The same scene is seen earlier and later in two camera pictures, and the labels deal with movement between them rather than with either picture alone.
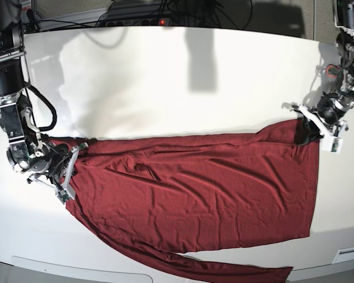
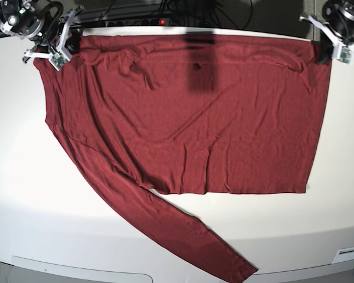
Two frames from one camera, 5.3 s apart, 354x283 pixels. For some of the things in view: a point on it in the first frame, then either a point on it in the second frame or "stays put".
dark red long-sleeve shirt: x=162 y=196 to x=187 y=114
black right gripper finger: x=306 y=130 to x=323 y=51
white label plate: x=350 y=254 stays put
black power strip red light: x=138 y=22 stays put
